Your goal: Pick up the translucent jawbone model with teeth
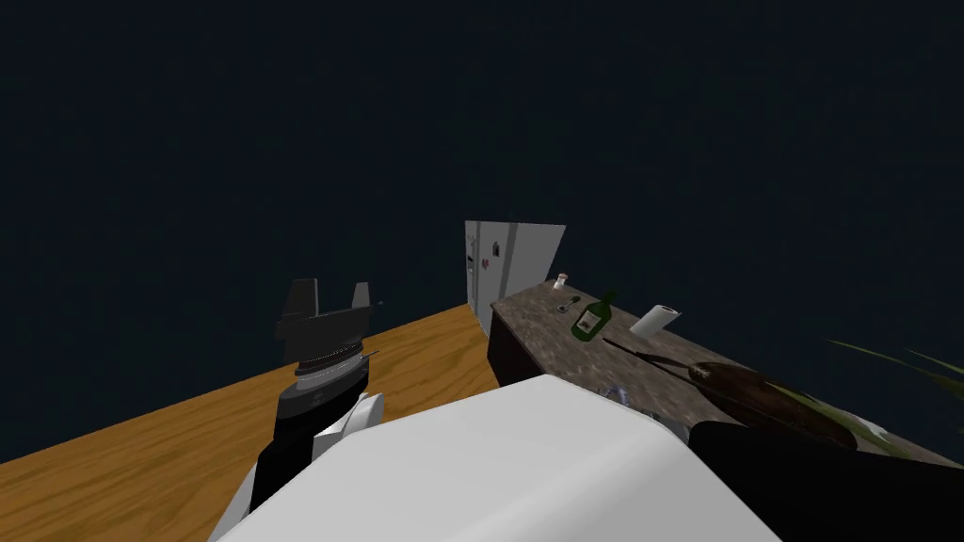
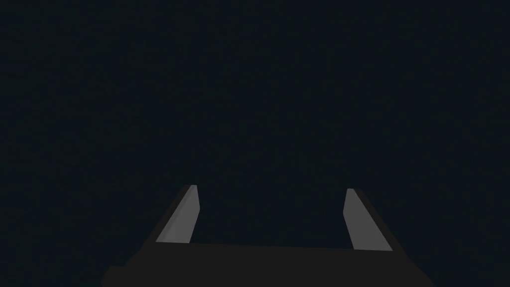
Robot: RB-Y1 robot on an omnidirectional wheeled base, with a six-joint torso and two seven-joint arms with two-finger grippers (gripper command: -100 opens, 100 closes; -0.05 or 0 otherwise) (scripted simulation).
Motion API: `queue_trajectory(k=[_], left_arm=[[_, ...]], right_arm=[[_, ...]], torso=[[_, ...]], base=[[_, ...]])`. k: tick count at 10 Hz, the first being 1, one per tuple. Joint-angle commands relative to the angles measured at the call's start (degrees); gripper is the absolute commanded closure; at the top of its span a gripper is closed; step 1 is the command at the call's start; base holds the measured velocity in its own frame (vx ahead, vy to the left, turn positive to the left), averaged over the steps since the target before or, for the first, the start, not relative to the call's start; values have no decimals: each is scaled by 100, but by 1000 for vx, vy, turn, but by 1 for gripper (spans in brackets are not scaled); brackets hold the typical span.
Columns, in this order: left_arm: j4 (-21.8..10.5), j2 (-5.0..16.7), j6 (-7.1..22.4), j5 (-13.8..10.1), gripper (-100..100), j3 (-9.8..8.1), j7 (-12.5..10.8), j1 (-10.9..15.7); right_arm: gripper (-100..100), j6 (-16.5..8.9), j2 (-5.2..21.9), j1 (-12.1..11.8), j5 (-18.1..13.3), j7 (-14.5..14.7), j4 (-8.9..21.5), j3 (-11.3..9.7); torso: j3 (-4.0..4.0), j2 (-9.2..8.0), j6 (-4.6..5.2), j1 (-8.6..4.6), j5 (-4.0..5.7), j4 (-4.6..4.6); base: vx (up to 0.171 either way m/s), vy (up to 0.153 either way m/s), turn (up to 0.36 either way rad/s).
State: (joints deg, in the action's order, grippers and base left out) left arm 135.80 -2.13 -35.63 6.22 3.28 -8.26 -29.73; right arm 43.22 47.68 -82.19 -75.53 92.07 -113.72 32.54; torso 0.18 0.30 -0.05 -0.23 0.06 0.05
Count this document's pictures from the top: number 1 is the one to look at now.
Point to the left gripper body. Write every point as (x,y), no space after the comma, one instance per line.
(322,335)

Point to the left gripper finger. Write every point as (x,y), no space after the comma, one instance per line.
(302,297)
(361,295)

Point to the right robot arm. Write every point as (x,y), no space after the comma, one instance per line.
(828,489)

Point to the grey fridge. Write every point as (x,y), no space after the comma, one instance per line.
(512,263)

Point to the white salt shaker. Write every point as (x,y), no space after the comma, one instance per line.
(559,282)

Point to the dark metal spoon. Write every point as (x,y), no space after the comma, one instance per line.
(568,305)

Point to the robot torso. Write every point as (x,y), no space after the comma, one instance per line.
(497,467)

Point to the green glass bottle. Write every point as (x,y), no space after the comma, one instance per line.
(591,320)

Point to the white paper towel roll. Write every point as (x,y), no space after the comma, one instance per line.
(654,322)

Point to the plant in brown pot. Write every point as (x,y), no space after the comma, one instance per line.
(761,403)

